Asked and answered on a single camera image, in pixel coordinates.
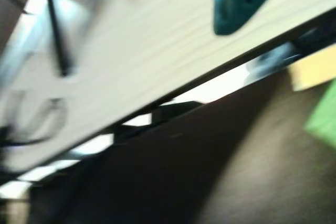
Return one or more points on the dark green wooden cube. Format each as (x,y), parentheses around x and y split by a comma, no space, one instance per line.
(325,119)

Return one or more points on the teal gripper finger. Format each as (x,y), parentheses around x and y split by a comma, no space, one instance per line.
(241,1)

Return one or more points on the beige tape piece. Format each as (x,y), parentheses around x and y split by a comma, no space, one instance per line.
(312,72)

